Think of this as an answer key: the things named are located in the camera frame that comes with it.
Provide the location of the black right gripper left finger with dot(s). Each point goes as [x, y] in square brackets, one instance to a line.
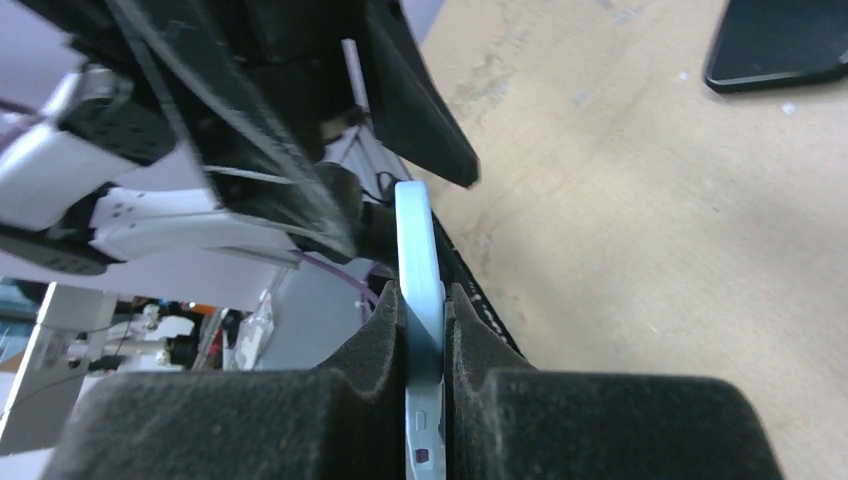
[342, 419]

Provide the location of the light blue phone case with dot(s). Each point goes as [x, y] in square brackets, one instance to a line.
[424, 297]

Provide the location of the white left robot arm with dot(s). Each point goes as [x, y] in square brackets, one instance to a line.
[205, 125]

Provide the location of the silver-edged black-screen phone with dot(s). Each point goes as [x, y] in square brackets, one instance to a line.
[770, 44]

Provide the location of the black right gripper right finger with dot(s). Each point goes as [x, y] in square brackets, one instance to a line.
[511, 420]

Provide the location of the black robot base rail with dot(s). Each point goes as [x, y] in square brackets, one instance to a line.
[454, 270]

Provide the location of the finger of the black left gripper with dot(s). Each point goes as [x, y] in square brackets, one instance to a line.
[409, 115]
[190, 68]

